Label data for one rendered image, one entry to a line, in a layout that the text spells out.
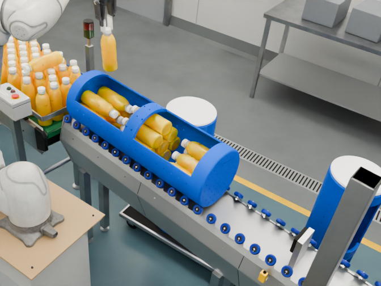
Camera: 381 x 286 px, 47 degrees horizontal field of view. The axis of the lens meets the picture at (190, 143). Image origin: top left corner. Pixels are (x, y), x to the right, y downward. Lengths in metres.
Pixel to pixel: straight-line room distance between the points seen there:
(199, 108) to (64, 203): 0.94
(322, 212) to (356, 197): 1.19
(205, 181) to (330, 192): 0.70
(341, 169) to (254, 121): 2.13
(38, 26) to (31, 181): 0.52
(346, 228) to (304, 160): 2.78
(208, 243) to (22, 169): 0.83
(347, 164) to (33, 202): 1.45
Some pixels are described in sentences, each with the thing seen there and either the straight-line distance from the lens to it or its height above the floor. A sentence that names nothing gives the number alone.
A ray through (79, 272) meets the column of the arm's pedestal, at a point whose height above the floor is 0.71.
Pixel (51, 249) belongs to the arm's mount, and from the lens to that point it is 1.72.
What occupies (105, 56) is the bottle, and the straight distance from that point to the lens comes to 2.19.
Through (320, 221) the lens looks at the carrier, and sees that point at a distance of 2.32.
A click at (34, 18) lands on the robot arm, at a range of 1.49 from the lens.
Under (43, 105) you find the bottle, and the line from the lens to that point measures 2.38.
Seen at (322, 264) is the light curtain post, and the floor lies 1.39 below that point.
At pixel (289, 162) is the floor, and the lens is 3.85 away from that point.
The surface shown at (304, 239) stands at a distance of 1.75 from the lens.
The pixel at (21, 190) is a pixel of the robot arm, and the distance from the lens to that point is 1.60.
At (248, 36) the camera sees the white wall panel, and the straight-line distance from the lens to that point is 5.39.
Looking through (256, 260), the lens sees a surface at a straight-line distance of 1.83.
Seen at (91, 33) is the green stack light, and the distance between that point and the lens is 2.76.
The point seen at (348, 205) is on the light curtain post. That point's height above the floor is 1.62.
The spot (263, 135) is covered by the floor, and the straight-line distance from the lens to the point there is 4.08.
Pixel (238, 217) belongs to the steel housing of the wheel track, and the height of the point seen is 0.93.
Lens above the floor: 2.34
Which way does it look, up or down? 38 degrees down
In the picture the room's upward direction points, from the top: 8 degrees clockwise
